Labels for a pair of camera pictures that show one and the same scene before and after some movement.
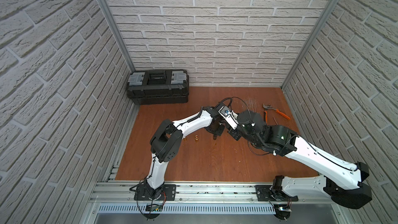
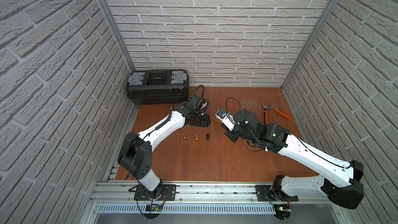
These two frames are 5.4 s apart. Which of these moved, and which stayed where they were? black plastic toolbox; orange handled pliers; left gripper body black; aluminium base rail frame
Moved: left gripper body black
Stayed: black plastic toolbox; orange handled pliers; aluminium base rail frame
